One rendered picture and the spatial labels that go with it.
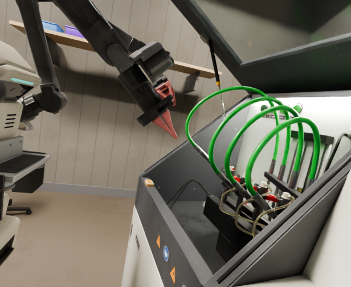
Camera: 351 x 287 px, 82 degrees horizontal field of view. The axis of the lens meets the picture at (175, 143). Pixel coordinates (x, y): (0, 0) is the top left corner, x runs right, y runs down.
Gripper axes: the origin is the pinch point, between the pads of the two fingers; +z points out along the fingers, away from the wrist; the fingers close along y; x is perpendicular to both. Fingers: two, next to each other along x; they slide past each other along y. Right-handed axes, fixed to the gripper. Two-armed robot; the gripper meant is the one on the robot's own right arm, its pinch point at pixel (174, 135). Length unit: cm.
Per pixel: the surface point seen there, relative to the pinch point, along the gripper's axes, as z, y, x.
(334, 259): 35.7, 10.7, -19.3
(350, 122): 32, 49, 8
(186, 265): 23.9, -15.3, -10.8
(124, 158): 19, -71, 230
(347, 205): 29.8, 19.7, -16.9
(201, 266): 25.1, -12.3, -12.5
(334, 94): 23, 52, 13
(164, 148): 42, -18, 235
